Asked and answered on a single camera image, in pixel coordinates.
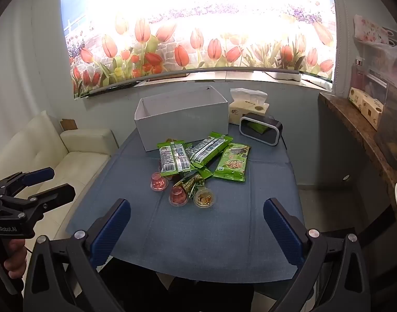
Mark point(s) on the brown cardboard piece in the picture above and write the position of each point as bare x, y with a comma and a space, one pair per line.
69, 125

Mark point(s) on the green snack bag brown picture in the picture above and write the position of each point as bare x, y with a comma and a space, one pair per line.
232, 164

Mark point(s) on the person's left hand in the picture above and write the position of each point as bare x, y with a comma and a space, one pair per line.
10, 254

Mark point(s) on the cream printed carton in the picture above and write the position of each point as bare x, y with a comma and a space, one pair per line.
355, 99
372, 110

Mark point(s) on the cream tissue pack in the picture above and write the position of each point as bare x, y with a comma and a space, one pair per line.
247, 104

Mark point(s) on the blue tablecloth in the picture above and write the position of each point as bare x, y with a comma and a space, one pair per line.
201, 234

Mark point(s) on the green silver snack packet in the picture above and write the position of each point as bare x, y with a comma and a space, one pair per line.
167, 159
214, 156
205, 148
183, 156

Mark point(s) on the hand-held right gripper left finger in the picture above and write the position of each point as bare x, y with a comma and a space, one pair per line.
109, 230

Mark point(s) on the dark green gold snack packet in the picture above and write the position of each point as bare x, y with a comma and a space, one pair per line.
192, 185

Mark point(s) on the floral printed pouch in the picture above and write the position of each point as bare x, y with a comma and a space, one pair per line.
369, 29

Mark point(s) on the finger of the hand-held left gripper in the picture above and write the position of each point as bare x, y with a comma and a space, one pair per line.
57, 195
39, 175

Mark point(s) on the white cardboard box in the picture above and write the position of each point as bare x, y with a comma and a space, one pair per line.
185, 120

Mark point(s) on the clear acrylic organizer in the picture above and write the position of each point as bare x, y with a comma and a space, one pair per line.
377, 71

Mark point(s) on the wooden shelf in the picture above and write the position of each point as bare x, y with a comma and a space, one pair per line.
364, 136

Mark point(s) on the black desk clock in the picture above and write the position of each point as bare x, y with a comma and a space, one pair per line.
260, 130

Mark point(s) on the clear plastic container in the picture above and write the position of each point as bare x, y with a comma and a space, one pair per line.
393, 130

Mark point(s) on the white flat device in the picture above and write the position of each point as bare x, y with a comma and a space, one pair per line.
286, 75

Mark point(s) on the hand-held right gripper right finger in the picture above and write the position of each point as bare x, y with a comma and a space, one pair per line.
283, 230

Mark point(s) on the red jelly cup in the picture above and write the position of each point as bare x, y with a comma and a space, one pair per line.
158, 183
178, 197

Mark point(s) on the white leather sofa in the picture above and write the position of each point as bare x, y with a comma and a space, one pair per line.
71, 169

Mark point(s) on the yellow jelly cup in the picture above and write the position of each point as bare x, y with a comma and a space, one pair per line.
204, 199

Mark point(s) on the tulip wall poster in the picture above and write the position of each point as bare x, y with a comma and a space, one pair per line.
185, 48

